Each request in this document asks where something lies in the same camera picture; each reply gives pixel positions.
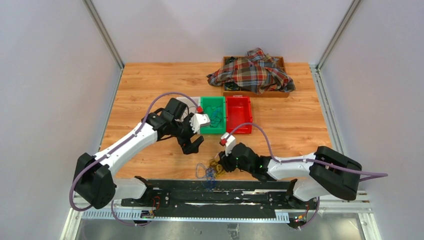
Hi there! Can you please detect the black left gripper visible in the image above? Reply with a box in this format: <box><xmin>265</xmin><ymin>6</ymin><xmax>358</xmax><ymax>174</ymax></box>
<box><xmin>171</xmin><ymin>113</ymin><xmax>205</xmax><ymax>154</ymax></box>

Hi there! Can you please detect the blue cable bundle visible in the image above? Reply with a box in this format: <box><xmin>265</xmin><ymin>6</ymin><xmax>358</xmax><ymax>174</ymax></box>
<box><xmin>194</xmin><ymin>162</ymin><xmax>220</xmax><ymax>190</ymax></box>

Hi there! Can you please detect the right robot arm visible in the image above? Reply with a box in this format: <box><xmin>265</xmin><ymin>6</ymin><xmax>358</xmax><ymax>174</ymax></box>
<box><xmin>218</xmin><ymin>143</ymin><xmax>362</xmax><ymax>209</ymax></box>

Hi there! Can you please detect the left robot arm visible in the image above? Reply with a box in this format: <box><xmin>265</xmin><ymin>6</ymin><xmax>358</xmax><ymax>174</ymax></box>
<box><xmin>69</xmin><ymin>98</ymin><xmax>211</xmax><ymax>212</ymax></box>

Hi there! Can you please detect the white plastic bin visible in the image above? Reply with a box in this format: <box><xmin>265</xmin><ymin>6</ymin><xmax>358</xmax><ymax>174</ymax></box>
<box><xmin>176</xmin><ymin>96</ymin><xmax>201</xmax><ymax>113</ymax></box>

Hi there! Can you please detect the green plastic bin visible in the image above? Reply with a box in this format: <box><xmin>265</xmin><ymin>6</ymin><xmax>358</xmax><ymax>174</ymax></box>
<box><xmin>200</xmin><ymin>96</ymin><xmax>227</xmax><ymax>135</ymax></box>

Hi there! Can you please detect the red plastic bin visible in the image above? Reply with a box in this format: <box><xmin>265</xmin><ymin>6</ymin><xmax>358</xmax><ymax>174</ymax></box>
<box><xmin>225</xmin><ymin>96</ymin><xmax>253</xmax><ymax>133</ymax></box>

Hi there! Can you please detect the wooden tray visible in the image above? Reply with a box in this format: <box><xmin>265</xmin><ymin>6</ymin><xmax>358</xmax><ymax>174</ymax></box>
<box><xmin>221</xmin><ymin>55</ymin><xmax>291</xmax><ymax>99</ymax></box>

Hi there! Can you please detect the plaid shirt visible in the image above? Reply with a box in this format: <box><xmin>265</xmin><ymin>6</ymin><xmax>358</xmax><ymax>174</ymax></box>
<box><xmin>206</xmin><ymin>47</ymin><xmax>296</xmax><ymax>95</ymax></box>

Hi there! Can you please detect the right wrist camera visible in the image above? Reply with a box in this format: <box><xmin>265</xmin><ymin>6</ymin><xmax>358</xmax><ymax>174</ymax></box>
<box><xmin>219</xmin><ymin>132</ymin><xmax>236</xmax><ymax>156</ymax></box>

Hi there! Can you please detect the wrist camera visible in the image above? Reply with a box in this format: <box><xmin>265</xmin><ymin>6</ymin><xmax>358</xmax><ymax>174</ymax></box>
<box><xmin>219</xmin><ymin>132</ymin><xmax>236</xmax><ymax>156</ymax></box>
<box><xmin>189</xmin><ymin>106</ymin><xmax>211</xmax><ymax>134</ymax></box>

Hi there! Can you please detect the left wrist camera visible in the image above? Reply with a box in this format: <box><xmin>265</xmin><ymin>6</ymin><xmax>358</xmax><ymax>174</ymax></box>
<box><xmin>189</xmin><ymin>106</ymin><xmax>211</xmax><ymax>134</ymax></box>

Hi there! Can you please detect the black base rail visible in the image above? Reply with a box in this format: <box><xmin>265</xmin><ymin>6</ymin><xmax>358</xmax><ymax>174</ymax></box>
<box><xmin>121</xmin><ymin>179</ymin><xmax>317</xmax><ymax>220</ymax></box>

